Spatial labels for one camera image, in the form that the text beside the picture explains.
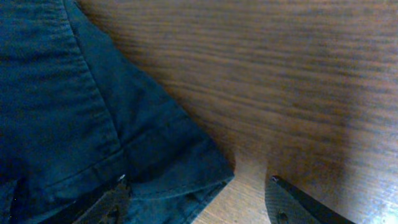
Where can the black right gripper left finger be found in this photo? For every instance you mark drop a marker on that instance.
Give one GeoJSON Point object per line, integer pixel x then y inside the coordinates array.
{"type": "Point", "coordinates": [107, 204]}

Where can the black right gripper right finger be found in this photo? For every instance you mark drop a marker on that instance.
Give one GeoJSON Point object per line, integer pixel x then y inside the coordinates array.
{"type": "Point", "coordinates": [287, 204]}

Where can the dark navy blue shorts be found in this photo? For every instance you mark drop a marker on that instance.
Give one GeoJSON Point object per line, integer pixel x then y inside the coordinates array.
{"type": "Point", "coordinates": [77, 114]}

